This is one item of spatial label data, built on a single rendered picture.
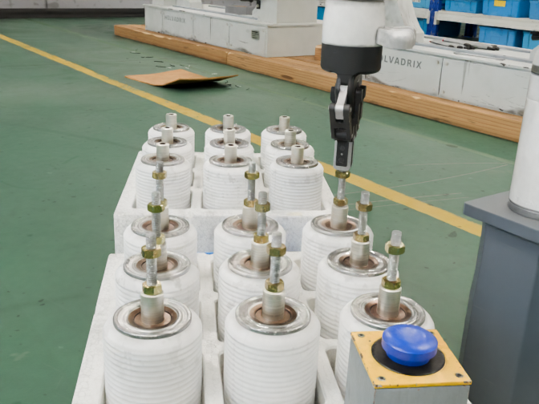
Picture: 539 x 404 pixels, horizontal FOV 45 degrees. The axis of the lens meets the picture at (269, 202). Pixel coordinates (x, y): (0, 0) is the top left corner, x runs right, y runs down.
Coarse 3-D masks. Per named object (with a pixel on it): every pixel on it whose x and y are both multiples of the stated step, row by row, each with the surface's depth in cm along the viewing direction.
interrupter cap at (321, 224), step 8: (320, 216) 91; (328, 216) 91; (352, 216) 91; (312, 224) 88; (320, 224) 88; (328, 224) 89; (352, 224) 89; (320, 232) 86; (328, 232) 86; (336, 232) 86; (344, 232) 86; (352, 232) 86
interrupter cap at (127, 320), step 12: (168, 300) 67; (120, 312) 64; (132, 312) 65; (168, 312) 65; (180, 312) 65; (120, 324) 62; (132, 324) 62; (144, 324) 63; (168, 324) 63; (180, 324) 63; (132, 336) 60; (144, 336) 60; (156, 336) 60; (168, 336) 61
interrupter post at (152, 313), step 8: (144, 296) 62; (152, 296) 62; (160, 296) 62; (144, 304) 62; (152, 304) 62; (160, 304) 63; (144, 312) 63; (152, 312) 62; (160, 312) 63; (144, 320) 63; (152, 320) 63; (160, 320) 63
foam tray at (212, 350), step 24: (120, 264) 91; (96, 312) 80; (216, 312) 83; (96, 336) 74; (216, 336) 75; (96, 360) 69; (216, 360) 70; (96, 384) 65; (216, 384) 66; (336, 384) 67
